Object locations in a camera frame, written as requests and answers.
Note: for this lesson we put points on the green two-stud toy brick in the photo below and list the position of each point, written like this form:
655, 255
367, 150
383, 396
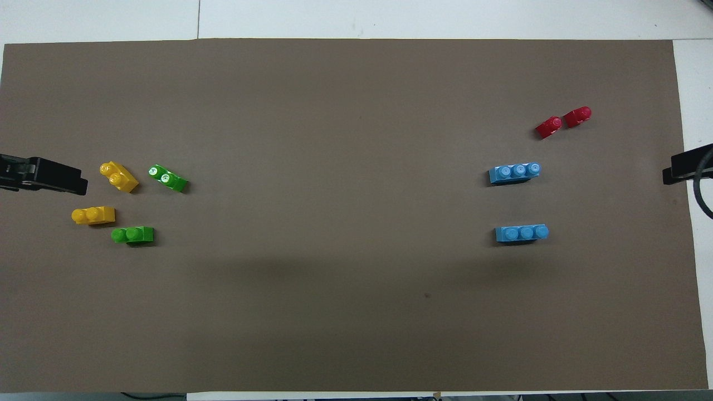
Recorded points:
170, 180
136, 234

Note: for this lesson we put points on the blue three-stud toy brick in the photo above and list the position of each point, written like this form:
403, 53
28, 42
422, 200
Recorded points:
521, 233
512, 174

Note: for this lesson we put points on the yellow two-stud toy brick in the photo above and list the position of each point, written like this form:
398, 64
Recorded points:
120, 177
94, 215

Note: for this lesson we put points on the red one-stud toy brick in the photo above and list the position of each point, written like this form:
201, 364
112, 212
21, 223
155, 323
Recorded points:
548, 128
576, 117

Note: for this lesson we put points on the brown paper table mat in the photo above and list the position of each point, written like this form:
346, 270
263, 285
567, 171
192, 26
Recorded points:
356, 139

